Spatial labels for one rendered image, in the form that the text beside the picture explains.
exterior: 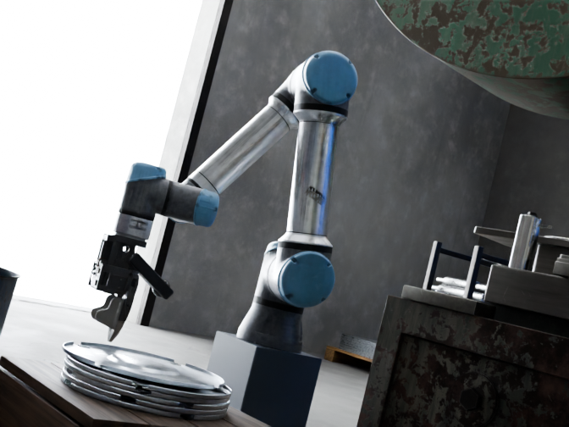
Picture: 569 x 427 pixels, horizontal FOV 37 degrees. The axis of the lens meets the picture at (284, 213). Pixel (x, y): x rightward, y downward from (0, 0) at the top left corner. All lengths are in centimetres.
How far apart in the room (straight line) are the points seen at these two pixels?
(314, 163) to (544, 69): 76
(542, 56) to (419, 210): 752
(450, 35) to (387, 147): 692
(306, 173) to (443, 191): 715
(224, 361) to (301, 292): 28
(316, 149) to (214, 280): 507
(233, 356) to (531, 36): 104
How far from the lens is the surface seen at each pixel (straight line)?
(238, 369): 185
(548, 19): 113
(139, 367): 147
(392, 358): 138
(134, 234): 170
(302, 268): 172
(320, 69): 176
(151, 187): 170
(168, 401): 136
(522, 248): 137
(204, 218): 172
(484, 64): 115
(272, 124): 188
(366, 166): 789
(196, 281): 667
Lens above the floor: 61
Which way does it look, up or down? 4 degrees up
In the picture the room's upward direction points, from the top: 14 degrees clockwise
